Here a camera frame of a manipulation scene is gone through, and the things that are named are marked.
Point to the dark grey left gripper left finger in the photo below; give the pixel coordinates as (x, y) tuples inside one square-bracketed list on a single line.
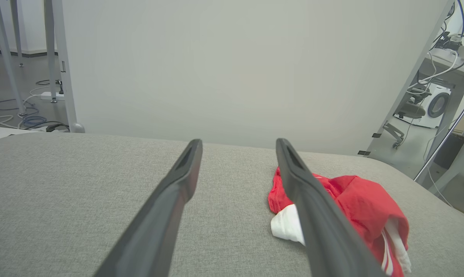
[(166, 215)]

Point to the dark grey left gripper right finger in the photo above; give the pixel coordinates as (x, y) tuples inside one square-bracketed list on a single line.
[(324, 231)]

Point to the red garment with white stripes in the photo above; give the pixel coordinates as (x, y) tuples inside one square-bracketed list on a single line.
[(362, 204)]

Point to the white power strip black plugs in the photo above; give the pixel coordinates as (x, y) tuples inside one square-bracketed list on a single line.
[(54, 127)]

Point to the grey office chair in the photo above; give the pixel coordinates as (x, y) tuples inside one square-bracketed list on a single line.
[(411, 110)]

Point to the black bin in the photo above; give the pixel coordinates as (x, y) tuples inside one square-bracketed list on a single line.
[(449, 150)]

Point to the chrome metal rod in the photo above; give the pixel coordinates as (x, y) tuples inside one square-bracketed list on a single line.
[(447, 134)]

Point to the white washing machine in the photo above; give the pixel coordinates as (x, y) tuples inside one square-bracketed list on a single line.
[(439, 104)]

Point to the white equipment box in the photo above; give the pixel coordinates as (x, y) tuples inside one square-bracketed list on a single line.
[(0, 134)]

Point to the grey desk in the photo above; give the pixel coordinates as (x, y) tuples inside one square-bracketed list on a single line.
[(453, 79)]

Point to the grey metal table leg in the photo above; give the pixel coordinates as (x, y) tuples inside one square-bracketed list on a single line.
[(51, 50), (8, 57), (17, 34)]

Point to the white partition panel grey frame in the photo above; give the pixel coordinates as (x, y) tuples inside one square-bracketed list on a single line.
[(235, 57)]

